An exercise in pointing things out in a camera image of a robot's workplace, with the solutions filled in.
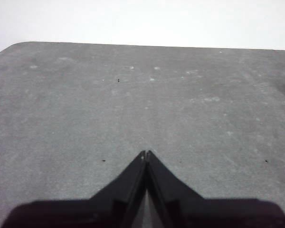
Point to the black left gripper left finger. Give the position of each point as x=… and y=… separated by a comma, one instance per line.
x=104, y=212

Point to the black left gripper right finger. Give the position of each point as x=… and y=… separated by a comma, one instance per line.
x=194, y=213

